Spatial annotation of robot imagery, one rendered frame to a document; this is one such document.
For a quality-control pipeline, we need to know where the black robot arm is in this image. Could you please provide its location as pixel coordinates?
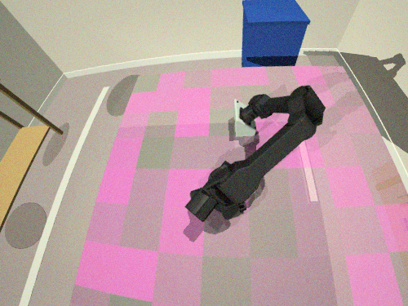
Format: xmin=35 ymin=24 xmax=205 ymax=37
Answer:
xmin=185 ymin=86 xmax=326 ymax=222

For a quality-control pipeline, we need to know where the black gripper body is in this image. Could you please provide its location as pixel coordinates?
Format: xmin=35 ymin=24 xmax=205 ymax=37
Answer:
xmin=189 ymin=188 xmax=199 ymax=198

